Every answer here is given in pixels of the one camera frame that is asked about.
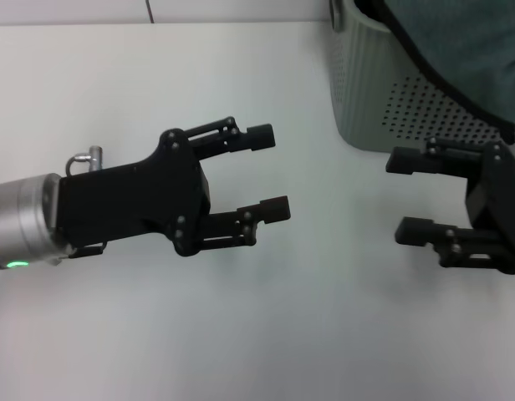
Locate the silver metal cable connector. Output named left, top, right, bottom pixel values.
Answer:
left=64, top=145, right=106, bottom=175

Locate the grey perforated plastic storage basket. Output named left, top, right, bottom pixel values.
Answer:
left=327, top=0, right=515, bottom=159

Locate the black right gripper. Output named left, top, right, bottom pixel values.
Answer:
left=385, top=137, right=515, bottom=276

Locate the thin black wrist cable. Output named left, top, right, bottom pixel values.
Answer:
left=67, top=241, right=107, bottom=259

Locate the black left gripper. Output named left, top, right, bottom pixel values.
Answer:
left=54, top=128, right=212, bottom=257

